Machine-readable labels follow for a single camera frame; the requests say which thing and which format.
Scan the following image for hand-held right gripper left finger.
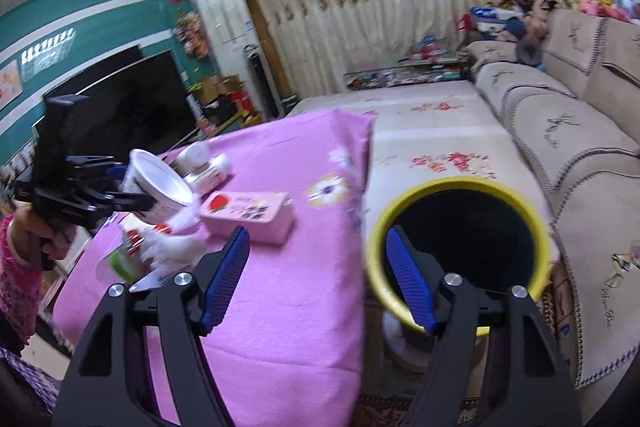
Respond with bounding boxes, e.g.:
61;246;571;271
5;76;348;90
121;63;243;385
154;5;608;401
50;226;251;427

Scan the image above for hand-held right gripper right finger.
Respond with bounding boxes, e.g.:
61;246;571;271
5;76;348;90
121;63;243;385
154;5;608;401
385;227;583;427

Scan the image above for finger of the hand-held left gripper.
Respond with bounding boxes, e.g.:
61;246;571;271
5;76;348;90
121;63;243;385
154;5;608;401
64;154;130;182
75;187;156;217

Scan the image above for white paper cup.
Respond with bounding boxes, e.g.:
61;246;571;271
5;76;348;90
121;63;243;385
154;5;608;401
120;149;195;225

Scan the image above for black bin with yellow rim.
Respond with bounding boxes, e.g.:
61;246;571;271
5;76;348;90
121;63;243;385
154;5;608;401
364;177;560;340

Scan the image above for green and white drink bottle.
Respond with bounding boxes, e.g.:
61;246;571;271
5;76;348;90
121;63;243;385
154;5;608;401
107;227;151;284

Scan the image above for white foam net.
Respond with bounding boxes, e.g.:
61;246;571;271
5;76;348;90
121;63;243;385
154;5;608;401
135;207;211;279

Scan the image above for pink carton box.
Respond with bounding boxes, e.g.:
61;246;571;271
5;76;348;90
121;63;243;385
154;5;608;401
200;191;296;244

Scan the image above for white plastic bottle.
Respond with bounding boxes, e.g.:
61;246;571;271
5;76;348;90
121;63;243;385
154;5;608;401
182;154;233;198

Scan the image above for person's left forearm pink sleeve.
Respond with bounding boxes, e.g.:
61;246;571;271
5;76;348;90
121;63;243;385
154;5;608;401
0;214;45;354

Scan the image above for person's left hand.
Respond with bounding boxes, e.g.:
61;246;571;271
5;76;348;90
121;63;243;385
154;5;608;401
12;202;75;260

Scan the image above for black television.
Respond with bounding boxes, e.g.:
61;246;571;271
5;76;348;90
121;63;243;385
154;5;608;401
42;44;198;158

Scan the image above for pink floral tablecloth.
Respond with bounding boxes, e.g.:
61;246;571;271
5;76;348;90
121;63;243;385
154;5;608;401
52;109;378;427

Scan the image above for white round jar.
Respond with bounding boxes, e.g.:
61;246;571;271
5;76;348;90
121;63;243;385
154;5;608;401
174;142;210;172

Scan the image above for open cardboard boxes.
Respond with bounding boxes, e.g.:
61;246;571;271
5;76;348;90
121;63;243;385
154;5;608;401
192;74;242;108

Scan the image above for cream floral mat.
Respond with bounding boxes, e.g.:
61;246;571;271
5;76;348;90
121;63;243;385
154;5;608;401
287;79;556;268

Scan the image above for red canister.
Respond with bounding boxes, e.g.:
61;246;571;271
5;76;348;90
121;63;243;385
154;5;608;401
231;91;258;116

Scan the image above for hanging flower decoration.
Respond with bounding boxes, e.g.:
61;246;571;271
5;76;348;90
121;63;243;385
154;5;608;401
172;9;211;60

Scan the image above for black tower fan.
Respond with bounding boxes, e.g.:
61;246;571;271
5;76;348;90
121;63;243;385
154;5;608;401
244;44;275;118

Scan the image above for white refrigerator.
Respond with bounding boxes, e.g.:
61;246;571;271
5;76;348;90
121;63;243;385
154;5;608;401
195;0;266;118

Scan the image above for person's purple patterned clothing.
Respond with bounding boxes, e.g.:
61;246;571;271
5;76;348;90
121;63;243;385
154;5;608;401
0;347;63;415

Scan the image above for beige sofa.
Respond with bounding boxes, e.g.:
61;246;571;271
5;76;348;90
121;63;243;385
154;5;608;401
462;7;640;408

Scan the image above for pile of books and toys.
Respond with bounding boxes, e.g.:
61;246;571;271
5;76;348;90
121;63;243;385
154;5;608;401
345;36;470;88

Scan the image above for blue and white pack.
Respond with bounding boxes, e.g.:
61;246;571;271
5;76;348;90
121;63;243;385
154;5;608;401
470;6;521;24

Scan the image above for cream lace curtain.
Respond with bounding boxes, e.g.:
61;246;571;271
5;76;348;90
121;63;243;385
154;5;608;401
232;0;506;112

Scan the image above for pink plush toy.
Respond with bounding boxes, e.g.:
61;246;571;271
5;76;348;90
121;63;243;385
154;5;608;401
525;4;553;38

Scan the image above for pale wall picture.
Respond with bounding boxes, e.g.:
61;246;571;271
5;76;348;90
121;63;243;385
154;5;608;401
0;59;24;108

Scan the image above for grey ring pillow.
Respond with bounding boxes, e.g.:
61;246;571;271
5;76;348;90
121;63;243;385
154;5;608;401
515;38;543;65

